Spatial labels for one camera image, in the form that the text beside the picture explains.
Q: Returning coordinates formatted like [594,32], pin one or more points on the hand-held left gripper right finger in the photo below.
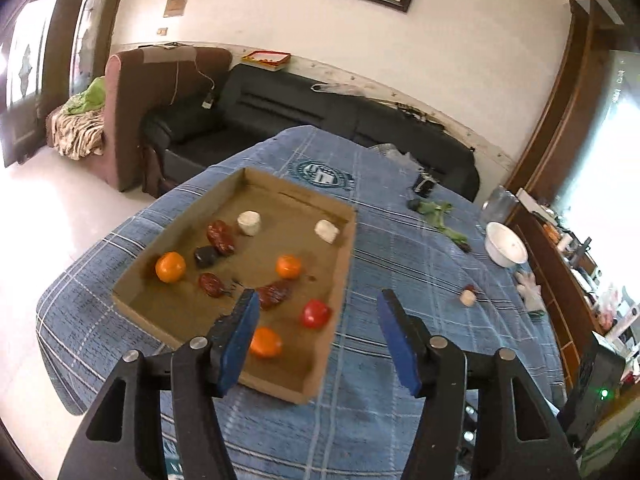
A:
[400,350]

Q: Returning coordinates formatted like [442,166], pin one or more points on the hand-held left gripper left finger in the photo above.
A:
[237,350]

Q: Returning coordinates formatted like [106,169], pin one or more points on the large orange mandarin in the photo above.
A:
[266,343]

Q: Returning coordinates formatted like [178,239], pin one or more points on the red tomato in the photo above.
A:
[315,313]

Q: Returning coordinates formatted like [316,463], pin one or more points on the small orange mandarin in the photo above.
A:
[289,266]
[170,266]

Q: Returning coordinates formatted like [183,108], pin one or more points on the dark shrivelled fruit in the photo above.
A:
[205,256]

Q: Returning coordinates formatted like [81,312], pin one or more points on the white yam chunk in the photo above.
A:
[327,231]
[249,222]
[468,300]

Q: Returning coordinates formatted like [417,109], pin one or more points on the brown cardboard box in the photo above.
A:
[285,210]

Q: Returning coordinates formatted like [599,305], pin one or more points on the green white carton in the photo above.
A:
[615,435]

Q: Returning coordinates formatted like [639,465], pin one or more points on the pink plastic bag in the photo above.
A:
[612,302]

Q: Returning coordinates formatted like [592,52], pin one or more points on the blue plaid tablecloth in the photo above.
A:
[400,240]

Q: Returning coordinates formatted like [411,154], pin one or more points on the white knit glove green cuff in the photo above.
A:
[530,295]

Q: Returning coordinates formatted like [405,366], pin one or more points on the wooden sideboard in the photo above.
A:
[560,270]

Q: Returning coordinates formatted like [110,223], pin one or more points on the dark red dried date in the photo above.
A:
[466,248]

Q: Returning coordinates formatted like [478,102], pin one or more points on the pile of green leaves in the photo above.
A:
[442,216]

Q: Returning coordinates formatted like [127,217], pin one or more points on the black plug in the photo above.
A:
[413,204]

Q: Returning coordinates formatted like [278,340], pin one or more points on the white bowl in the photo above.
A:
[506,244]

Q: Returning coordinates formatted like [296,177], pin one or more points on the black electronic device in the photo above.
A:
[426,184]

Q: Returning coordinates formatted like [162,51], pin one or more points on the clear glass jar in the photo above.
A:
[496,202]

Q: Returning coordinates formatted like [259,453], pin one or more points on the black leather sofa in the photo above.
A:
[280,105]

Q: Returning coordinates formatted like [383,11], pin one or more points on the beige patterned blanket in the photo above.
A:
[75,135]

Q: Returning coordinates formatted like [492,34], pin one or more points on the brown armchair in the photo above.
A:
[135,95]

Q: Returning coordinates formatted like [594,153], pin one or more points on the red flat box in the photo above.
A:
[267,59]

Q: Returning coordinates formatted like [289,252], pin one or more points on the green cloth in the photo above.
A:
[87,97]

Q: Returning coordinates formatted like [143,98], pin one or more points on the dark wooden door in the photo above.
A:
[45,60]

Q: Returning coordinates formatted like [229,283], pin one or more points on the small yellow wall plaque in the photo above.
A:
[176,3]

